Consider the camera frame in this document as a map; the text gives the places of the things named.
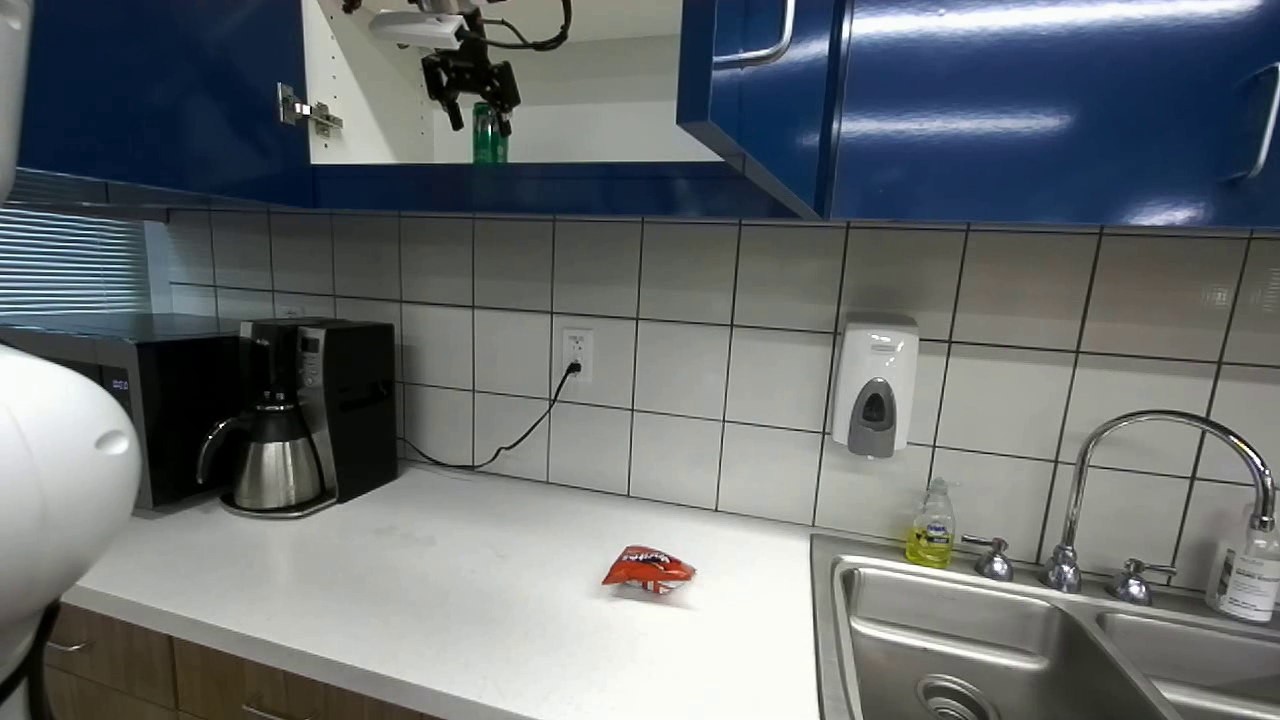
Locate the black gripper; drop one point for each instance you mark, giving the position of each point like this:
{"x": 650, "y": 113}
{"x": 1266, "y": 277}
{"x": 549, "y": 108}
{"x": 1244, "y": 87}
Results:
{"x": 470, "y": 68}

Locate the green soda can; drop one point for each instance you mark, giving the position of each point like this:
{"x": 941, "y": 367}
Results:
{"x": 489, "y": 133}

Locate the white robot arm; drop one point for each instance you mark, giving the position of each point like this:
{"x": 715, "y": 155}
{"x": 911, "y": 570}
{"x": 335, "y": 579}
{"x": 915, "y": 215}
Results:
{"x": 164, "y": 95}

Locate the blue cupboard door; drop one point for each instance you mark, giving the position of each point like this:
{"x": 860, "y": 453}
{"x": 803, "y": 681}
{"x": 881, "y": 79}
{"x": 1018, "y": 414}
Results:
{"x": 759, "y": 90}

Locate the blue upper cupboard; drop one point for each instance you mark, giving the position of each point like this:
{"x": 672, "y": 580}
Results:
{"x": 1140, "y": 113}

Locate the black steel coffee maker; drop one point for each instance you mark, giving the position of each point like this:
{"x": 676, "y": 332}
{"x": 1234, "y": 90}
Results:
{"x": 344, "y": 381}

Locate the black microwave oven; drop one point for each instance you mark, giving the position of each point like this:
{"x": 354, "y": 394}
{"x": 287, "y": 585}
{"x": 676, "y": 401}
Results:
{"x": 176, "y": 378}

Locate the steel coffee carafe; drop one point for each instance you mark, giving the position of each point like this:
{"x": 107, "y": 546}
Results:
{"x": 279, "y": 468}

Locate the white soap dispenser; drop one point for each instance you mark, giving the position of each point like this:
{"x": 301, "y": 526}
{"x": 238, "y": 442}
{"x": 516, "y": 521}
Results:
{"x": 873, "y": 387}

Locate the red chips bag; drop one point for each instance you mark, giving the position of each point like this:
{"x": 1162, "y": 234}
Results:
{"x": 650, "y": 570}

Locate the yellow dish soap bottle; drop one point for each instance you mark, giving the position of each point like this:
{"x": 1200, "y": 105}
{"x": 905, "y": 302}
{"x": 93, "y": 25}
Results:
{"x": 932, "y": 530}

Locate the stainless steel double sink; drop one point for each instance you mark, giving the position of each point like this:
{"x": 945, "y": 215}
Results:
{"x": 897, "y": 640}

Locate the wooden base drawer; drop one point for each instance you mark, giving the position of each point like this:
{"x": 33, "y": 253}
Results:
{"x": 108, "y": 671}

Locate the chrome sink faucet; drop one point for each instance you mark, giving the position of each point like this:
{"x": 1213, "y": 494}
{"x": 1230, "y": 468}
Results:
{"x": 1153, "y": 491}

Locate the white hand soap bottle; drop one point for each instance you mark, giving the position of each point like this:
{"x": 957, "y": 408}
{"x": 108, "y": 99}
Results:
{"x": 1244, "y": 579}

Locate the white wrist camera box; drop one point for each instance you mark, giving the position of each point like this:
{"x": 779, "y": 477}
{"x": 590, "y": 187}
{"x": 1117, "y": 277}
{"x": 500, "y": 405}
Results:
{"x": 419, "y": 30}

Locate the white wall outlet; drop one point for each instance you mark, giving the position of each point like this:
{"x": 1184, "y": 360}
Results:
{"x": 576, "y": 347}

